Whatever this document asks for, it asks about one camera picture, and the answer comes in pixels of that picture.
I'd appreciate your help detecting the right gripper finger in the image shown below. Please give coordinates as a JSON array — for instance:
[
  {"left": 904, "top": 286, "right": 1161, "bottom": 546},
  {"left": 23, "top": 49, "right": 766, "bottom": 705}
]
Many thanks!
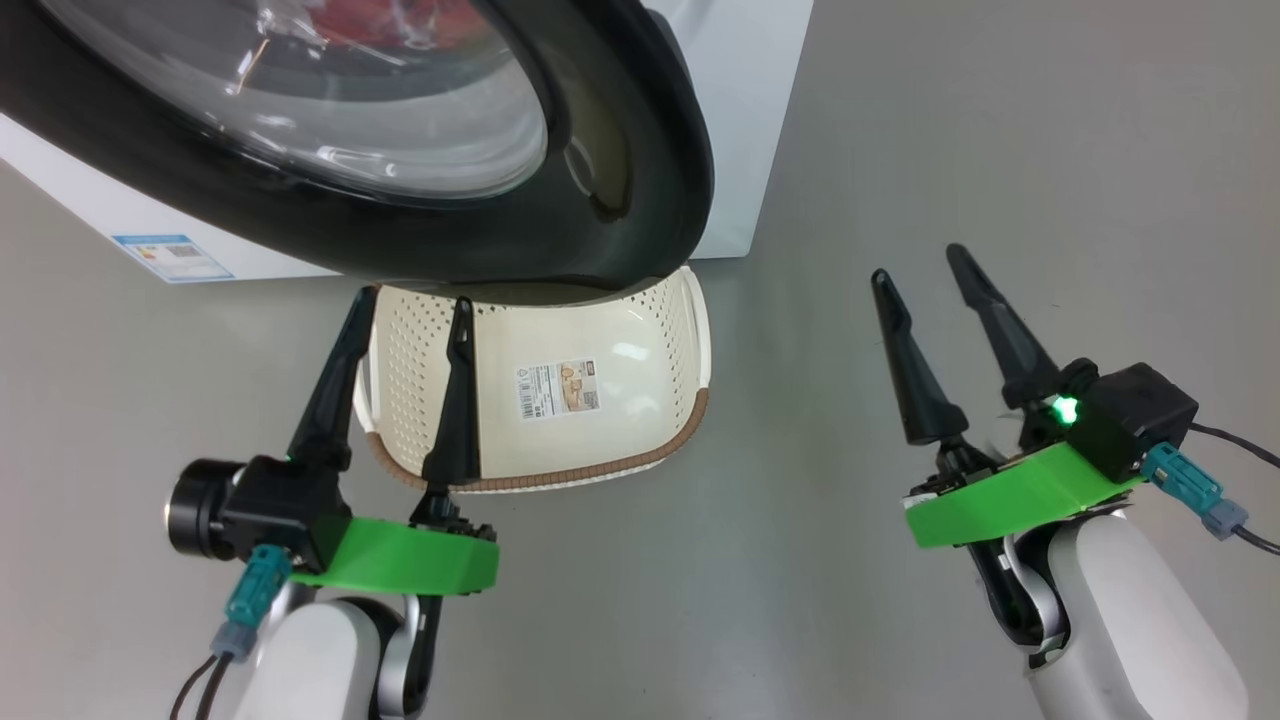
[
  {"left": 945, "top": 243, "right": 1063, "bottom": 409},
  {"left": 870, "top": 268, "right": 969, "bottom": 446}
]

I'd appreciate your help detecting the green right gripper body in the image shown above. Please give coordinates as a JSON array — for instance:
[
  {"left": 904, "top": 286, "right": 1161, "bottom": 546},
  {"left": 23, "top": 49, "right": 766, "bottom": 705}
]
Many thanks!
[{"left": 905, "top": 440, "right": 1146, "bottom": 549}]

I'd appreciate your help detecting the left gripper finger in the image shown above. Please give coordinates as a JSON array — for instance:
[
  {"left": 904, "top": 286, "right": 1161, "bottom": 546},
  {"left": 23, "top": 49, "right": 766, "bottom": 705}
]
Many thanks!
[
  {"left": 287, "top": 285, "right": 379, "bottom": 471},
  {"left": 422, "top": 297, "right": 483, "bottom": 491}
]

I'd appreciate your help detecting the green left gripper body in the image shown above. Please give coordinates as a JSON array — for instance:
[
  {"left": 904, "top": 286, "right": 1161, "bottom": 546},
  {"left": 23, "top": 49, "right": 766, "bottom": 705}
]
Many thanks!
[{"left": 290, "top": 490, "right": 499, "bottom": 597}]

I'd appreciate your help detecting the black round glass door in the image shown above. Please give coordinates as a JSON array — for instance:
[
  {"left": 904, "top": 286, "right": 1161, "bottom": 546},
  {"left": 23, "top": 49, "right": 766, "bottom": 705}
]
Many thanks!
[{"left": 0, "top": 0, "right": 716, "bottom": 293}]

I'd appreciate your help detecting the red garment white trim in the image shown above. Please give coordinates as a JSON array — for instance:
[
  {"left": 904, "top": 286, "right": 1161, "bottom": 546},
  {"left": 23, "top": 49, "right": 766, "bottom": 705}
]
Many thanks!
[{"left": 305, "top": 0, "right": 489, "bottom": 53}]

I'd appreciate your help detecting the basket product label sticker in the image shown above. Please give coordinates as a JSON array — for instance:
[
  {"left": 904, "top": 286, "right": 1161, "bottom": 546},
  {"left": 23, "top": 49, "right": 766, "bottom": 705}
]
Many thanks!
[{"left": 515, "top": 360, "right": 601, "bottom": 421}]

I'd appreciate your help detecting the cream perforated laundry basket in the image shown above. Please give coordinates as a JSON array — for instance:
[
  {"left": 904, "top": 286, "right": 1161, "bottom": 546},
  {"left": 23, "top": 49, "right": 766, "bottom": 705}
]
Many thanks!
[{"left": 352, "top": 265, "right": 713, "bottom": 493}]

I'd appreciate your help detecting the white front-load washing machine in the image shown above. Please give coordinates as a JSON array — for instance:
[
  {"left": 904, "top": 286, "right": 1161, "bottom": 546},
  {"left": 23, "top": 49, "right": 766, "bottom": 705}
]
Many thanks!
[{"left": 0, "top": 0, "right": 813, "bottom": 284}]

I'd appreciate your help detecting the blue white energy label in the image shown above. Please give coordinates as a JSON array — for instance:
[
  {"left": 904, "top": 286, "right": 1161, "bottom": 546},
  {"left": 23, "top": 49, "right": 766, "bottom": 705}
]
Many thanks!
[{"left": 112, "top": 234, "right": 235, "bottom": 284}]

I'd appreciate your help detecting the left black cable teal plug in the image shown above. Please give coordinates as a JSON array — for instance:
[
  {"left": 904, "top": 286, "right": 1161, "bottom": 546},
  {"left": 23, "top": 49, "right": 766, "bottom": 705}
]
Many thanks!
[{"left": 170, "top": 545, "right": 293, "bottom": 720}]

